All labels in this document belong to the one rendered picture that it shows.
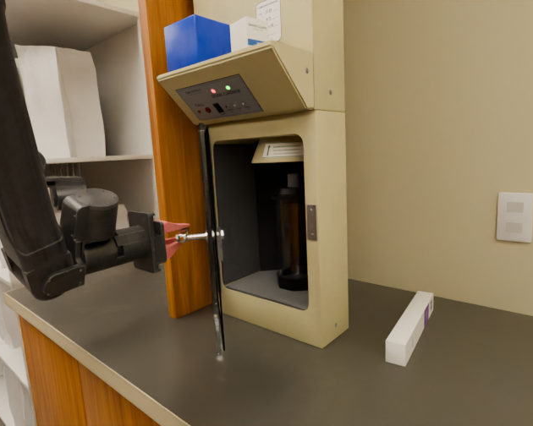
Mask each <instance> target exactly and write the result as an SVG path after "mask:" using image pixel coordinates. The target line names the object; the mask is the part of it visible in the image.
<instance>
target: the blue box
mask: <svg viewBox="0 0 533 426"><path fill-rule="evenodd" d="M164 35H165V41H164V42H165V44H166V53H167V63H168V72H171V71H174V70H177V69H180V68H184V67H187V66H190V65H193V64H196V63H200V62H203V61H206V60H209V59H212V58H215V57H219V56H222V55H225V54H228V53H230V52H232V51H231V38H230V25H228V24H224V23H222V22H219V21H216V20H213V19H208V18H206V17H203V16H200V15H197V14H192V15H190V16H189V17H187V18H184V19H181V20H180V21H178V22H175V23H173V24H171V25H169V26H167V27H165V28H164Z"/></svg>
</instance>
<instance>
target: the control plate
mask: <svg viewBox="0 0 533 426"><path fill-rule="evenodd" d="M226 85H228V86H229V87H230V88H231V90H227V89H226ZM211 89H214V90H215V91H216V93H212V91H211ZM176 92H177V93H178V94H179V96H180V97H181V98H182V100H183V101H184V102H185V103H186V105H187V106H188V107H189V108H190V110H191V111H192V112H193V113H194V114H195V115H196V116H197V117H198V119H199V120H200V121H203V120H208V119H214V118H220V117H230V116H236V115H241V114H247V113H253V112H264V111H263V110H262V108H261V106H260V105H259V103H258V102H257V100H256V99H255V97H254V96H253V95H252V93H251V92H250V90H249V88H248V87H247V85H246V84H245V82H244V81H243V79H242V78H241V76H240V75H239V74H236V75H232V76H228V77H225V78H221V79H215V80H212V81H209V82H205V83H202V84H198V85H192V86H189V87H185V88H182V89H179V90H176ZM242 101H245V102H246V104H245V105H243V104H242V103H243V102H242ZM234 102H236V103H237V104H238V105H237V106H234ZM214 103H218V104H219V106H220V107H221V108H222V109H223V110H224V112H220V113H219V112H218V111H217V109H216V108H215V107H214V106H213V105H212V104H214ZM225 104H228V105H229V107H227V108H226V107H225ZM206 107H209V108H210V109H211V110H212V111H211V113H208V112H206V110H205V108H206ZM197 110H201V113H198V112H197Z"/></svg>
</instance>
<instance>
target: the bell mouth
mask: <svg viewBox="0 0 533 426"><path fill-rule="evenodd" d="M294 161H304V148H303V140H302V139H301V137H300V136H299V135H296V136H281V137H270V138H262V139H260V140H259V143H258V146H257V147H256V152H255V154H254V156H253V159H252V162H251V163H276V162H294Z"/></svg>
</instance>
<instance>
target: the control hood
mask: <svg viewBox="0 0 533 426"><path fill-rule="evenodd" d="M236 74H239V75H240V76H241V78H242V79H243V81H244V82H245V84H246V85H247V87H248V88H249V90H250V92H251V93H252V95H253V96H254V97H255V99H256V100H257V102H258V103H259V105H260V106H261V108H262V110H263V111H264V112H253V113H247V114H241V115H236V116H230V117H220V118H214V119H208V120H203V121H200V120H199V119H198V117H197V116H196V115H195V114H194V113H193V112H192V111H191V110H190V108H189V107H188V106H187V105H186V103H185V102H184V101H183V100H182V98H181V97H180V96H179V94H178V93H177V92H176V90H179V89H182V88H185V87H189V86H192V85H198V84H202V83H205V82H209V81H212V80H215V79H221V78H225V77H228V76H232V75H236ZM157 80H158V82H159V84H160V85H161V86H162V87H163V88H164V90H165V91H166V92H167V93H168V94H169V95H170V96H171V97H172V98H173V100H174V101H175V102H176V103H177V104H178V106H179V107H180V108H181V109H182V111H183V112H184V113H185V114H186V116H187V117H188V118H189V119H190V120H191V122H192V123H193V124H195V125H198V123H204V125H207V124H213V123H225V122H231V121H237V120H243V119H249V118H255V117H267V116H273V115H279V114H285V113H291V112H303V111H309V110H313V108H314V83H313V55H312V53H311V52H310V51H306V50H304V49H301V48H298V47H295V46H290V45H287V44H284V43H281V42H278V41H274V40H270V41H265V42H262V43H260V44H256V45H254V46H249V47H246V48H244V49H241V50H238V51H235V52H230V53H228V54H225V55H222V56H219V57H215V58H212V59H209V60H206V61H203V62H200V63H196V64H193V65H190V66H187V67H184V68H180V69H177V70H174V71H171V72H168V73H165V74H161V75H158V77H157Z"/></svg>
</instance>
